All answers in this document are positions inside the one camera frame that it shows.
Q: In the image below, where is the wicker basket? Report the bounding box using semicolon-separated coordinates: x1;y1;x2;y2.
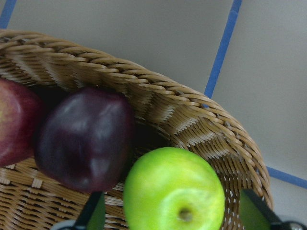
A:
0;29;273;230

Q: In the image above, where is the dark purple apple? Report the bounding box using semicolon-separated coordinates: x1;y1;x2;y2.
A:
34;87;135;193

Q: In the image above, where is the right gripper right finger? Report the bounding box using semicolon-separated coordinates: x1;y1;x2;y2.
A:
239;189;282;230

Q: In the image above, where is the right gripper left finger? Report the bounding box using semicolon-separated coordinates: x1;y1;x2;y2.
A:
73;192;106;230

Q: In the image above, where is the green apple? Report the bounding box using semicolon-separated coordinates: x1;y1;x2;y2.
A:
123;147;225;230

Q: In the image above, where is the red yellow apple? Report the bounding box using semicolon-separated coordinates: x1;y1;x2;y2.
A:
0;78;45;167

